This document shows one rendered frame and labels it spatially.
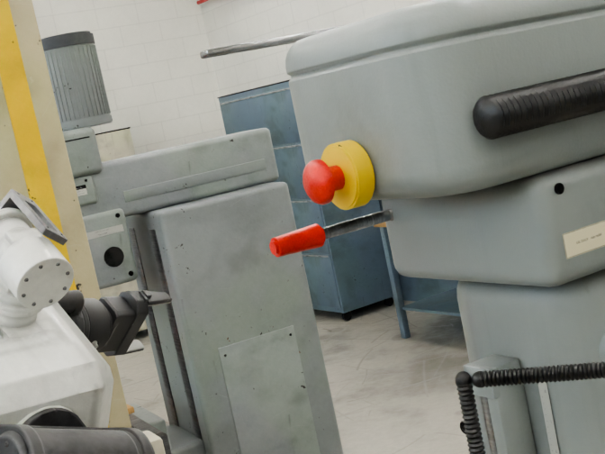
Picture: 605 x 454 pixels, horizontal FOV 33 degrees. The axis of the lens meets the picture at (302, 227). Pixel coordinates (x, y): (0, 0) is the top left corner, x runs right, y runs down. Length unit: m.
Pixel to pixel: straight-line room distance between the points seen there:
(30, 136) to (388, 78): 1.80
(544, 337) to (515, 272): 0.08
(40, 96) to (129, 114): 7.92
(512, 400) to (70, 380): 0.47
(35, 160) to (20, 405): 1.51
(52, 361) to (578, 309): 0.55
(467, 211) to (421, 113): 0.15
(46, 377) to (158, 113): 9.55
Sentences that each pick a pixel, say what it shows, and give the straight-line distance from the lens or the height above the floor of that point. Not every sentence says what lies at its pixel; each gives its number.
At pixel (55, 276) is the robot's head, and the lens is 1.14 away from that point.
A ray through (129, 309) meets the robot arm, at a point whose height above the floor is 1.56.
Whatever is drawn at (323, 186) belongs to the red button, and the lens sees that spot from 0.89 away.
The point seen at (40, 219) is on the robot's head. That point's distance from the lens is 1.16.
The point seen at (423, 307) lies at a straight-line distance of 7.40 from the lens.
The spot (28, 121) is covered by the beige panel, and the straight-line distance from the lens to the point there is 2.60.
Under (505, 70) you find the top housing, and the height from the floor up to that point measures 1.82.
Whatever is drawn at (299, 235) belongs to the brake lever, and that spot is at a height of 1.71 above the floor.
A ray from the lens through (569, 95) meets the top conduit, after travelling 0.86.
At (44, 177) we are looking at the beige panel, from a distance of 2.60.
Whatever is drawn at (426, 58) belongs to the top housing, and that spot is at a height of 1.85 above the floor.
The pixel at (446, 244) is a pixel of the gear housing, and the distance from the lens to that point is 1.00.
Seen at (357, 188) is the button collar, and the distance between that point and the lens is 0.90.
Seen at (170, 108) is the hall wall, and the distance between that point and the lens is 10.70.
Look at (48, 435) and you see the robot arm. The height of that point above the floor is 1.57.
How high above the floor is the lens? 1.83
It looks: 7 degrees down
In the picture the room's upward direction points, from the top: 12 degrees counter-clockwise
